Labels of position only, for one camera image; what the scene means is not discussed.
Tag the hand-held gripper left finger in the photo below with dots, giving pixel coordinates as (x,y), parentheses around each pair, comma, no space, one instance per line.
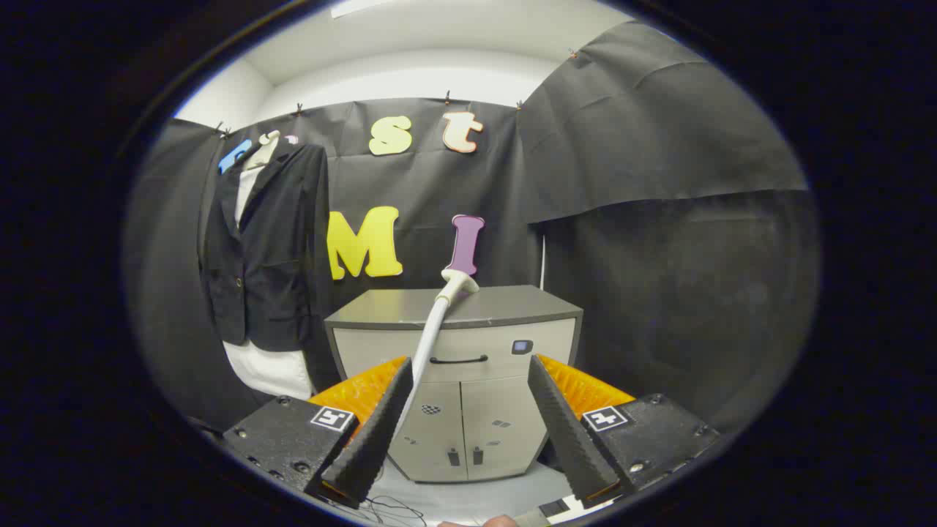
(373,439)

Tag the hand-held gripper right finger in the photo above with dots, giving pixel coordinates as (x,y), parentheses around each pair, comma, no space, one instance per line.
(567,432)

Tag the white garment steamer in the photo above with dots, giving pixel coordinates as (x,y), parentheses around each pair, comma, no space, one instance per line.
(428,344)

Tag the black suit jacket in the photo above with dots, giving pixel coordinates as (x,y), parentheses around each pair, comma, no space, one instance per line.
(271,241)

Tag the white clothes hanger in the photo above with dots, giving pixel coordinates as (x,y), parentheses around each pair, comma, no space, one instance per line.
(267,150)

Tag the grey cabinet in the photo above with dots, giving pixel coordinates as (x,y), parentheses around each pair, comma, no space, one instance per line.
(505,410)

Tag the black backdrop cloth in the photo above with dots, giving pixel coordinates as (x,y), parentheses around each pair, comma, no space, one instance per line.
(659,256)

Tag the long ceiling light panel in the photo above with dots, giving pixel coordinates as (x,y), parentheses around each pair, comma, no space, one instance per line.
(359,7)

